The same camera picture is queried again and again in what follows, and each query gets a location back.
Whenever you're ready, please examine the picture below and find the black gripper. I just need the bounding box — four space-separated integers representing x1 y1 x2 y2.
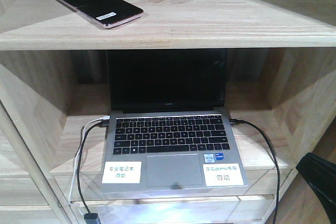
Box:
296 153 335 223

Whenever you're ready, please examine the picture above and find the black smartphone with white label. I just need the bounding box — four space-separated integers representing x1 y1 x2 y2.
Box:
58 0 143 29

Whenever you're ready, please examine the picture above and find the wooden desk shelf unit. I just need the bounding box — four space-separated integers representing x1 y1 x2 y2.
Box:
1 0 335 223

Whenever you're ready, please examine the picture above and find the silver laptop computer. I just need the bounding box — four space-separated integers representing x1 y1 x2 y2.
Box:
101 48 248 193

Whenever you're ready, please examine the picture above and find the grey usb adapter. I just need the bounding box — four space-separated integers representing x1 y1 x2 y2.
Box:
83 212 101 224

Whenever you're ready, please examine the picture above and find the black right laptop cable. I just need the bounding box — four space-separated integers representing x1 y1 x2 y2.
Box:
229 119 281 224

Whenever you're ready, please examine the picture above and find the black laptop cable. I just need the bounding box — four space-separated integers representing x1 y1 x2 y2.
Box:
75 121 110 214
229 119 281 224

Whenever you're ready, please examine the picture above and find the black left laptop cable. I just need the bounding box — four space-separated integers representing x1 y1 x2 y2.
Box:
75 121 110 214

